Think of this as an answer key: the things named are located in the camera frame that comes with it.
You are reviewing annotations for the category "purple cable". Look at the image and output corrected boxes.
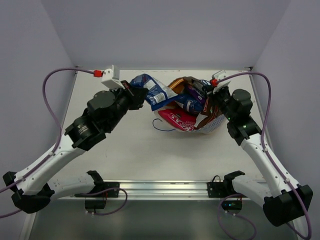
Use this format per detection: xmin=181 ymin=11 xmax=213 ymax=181
xmin=217 ymin=71 xmax=312 ymax=240
xmin=0 ymin=67 xmax=127 ymax=218

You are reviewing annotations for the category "orange snack bag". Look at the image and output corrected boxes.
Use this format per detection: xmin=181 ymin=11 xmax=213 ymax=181
xmin=168 ymin=77 xmax=186 ymax=95

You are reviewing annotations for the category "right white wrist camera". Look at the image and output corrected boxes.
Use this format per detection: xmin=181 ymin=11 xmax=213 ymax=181
xmin=210 ymin=70 xmax=230 ymax=93

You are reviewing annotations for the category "blue white cookie bag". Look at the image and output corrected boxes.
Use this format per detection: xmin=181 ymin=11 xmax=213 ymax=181
xmin=130 ymin=73 xmax=179 ymax=112

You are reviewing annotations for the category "left black controller box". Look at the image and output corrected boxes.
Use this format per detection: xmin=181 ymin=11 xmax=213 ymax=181
xmin=84 ymin=199 xmax=107 ymax=212

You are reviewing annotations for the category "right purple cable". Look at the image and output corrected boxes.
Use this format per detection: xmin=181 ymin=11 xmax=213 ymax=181
xmin=217 ymin=71 xmax=312 ymax=240

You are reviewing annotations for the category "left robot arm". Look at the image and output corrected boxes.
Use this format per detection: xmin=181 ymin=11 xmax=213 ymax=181
xmin=3 ymin=80 xmax=148 ymax=214

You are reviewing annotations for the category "checkered paper bag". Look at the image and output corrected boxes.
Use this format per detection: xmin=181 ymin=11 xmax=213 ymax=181
xmin=156 ymin=76 xmax=227 ymax=135

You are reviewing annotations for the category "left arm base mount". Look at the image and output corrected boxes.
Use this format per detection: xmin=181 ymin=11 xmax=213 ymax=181
xmin=75 ymin=170 xmax=120 ymax=198

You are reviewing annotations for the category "right black controller box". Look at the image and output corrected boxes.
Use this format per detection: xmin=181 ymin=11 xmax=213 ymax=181
xmin=221 ymin=200 xmax=243 ymax=213

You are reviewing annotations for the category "blue paper bag handle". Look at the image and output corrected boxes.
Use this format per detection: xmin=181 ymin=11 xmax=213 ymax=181
xmin=199 ymin=79 xmax=212 ymax=90

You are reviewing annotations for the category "red KitKat snack bag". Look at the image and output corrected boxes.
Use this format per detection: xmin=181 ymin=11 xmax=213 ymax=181
xmin=157 ymin=108 xmax=196 ymax=132

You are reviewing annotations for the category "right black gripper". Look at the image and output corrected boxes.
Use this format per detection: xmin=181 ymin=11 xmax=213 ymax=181
xmin=205 ymin=84 xmax=236 ymax=123

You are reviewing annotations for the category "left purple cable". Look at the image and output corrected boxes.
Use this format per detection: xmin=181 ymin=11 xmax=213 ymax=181
xmin=0 ymin=67 xmax=127 ymax=218

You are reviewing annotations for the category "dark blue snack packet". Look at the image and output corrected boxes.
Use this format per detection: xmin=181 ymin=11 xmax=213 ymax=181
xmin=191 ymin=79 xmax=208 ymax=93

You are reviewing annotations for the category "purple snack packet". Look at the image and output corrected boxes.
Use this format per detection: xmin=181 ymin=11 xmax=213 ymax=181
xmin=185 ymin=84 xmax=207 ymax=105

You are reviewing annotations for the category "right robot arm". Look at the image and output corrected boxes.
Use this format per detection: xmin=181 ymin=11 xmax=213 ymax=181
xmin=208 ymin=85 xmax=313 ymax=227

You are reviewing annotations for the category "front blue bag handle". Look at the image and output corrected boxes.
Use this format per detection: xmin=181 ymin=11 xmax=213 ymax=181
xmin=152 ymin=118 xmax=175 ymax=132

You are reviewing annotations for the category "black controller box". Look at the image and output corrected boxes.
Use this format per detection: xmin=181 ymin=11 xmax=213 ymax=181
xmin=221 ymin=200 xmax=243 ymax=213
xmin=84 ymin=199 xmax=107 ymax=212

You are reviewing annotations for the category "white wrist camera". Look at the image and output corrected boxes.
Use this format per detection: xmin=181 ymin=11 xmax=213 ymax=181
xmin=101 ymin=65 xmax=123 ymax=91
xmin=210 ymin=70 xmax=230 ymax=93

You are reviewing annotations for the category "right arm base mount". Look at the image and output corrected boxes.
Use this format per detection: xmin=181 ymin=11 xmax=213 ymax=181
xmin=206 ymin=170 xmax=253 ymax=198

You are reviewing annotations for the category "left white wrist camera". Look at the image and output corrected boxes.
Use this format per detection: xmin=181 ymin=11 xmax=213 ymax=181
xmin=101 ymin=65 xmax=123 ymax=91

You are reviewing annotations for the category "aluminium mounting rail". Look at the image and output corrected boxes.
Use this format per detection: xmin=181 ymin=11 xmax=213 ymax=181
xmin=49 ymin=180 xmax=271 ymax=201

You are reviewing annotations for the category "brown Chips Ahoy bag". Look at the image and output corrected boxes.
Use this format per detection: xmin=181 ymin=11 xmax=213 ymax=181
xmin=194 ymin=97 xmax=219 ymax=130

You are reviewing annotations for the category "blue Doritos chip bag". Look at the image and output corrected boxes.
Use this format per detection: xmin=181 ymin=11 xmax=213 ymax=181
xmin=175 ymin=93 xmax=204 ymax=115

